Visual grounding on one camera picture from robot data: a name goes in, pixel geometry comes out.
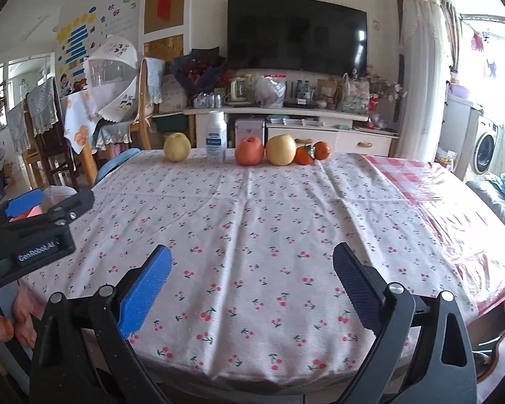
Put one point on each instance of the blue-grey chair towel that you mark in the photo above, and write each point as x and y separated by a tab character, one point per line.
155	80

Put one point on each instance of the dark wooden chair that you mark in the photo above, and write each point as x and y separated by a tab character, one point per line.
54	151

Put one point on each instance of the blue chair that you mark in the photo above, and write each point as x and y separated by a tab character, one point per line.
118	164

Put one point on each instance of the white television cabinet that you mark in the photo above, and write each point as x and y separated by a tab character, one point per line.
362	141

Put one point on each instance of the white orange print tablecloth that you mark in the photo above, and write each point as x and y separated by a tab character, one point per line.
78	126

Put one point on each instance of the red checked table cover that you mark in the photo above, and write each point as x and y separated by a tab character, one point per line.
425	185

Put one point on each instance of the silver foil packs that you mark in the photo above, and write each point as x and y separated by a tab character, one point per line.
208	100

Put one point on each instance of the floral bag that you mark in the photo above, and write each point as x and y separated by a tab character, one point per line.
355	94

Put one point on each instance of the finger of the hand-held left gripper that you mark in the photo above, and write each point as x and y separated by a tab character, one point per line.
23	204
80	202

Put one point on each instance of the white plastic bag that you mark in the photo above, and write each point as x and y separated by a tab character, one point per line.
61	193

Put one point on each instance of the colourful wall stickers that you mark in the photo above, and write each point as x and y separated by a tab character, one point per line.
78	38

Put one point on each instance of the cherry print tablecloth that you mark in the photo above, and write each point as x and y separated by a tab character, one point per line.
256	219

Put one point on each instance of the lace covered air conditioner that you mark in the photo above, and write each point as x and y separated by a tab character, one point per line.
421	71

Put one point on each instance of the white washing machine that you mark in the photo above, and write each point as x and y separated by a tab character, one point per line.
488	147

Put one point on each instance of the black television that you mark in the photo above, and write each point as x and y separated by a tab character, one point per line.
296	33

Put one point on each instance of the green lace seat cover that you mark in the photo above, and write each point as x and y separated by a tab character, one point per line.
111	134

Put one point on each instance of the white plastic bottle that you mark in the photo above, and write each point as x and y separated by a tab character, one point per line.
216	134

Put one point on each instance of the orange tangerine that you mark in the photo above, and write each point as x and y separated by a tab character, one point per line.
304	156
322	150

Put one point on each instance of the dark blue flower bouquet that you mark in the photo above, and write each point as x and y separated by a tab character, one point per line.
197	69

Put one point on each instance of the white kettle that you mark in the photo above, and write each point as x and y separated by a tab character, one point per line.
237	90

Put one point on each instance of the clear plastic bag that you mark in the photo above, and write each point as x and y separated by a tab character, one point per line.
271	90

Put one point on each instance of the pink plastic bin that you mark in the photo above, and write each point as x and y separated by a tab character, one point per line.
31	211

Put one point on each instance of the dark green storage box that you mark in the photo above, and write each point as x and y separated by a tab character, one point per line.
170	123

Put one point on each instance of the red apple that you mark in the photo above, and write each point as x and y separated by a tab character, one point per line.
249	151

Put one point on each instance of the light wooden chair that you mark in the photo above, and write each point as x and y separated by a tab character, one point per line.
142	118

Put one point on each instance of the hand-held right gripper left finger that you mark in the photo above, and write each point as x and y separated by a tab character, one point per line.
145	294

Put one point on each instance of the grey lace chair cover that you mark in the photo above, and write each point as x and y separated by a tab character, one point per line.
17	128
42	105

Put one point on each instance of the yellow pear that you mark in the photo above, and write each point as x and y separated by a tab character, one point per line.
177	147
280	149

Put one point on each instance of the pink storage box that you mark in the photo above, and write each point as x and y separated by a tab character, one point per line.
250	128

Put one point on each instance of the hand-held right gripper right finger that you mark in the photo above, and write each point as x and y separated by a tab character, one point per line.
357	290

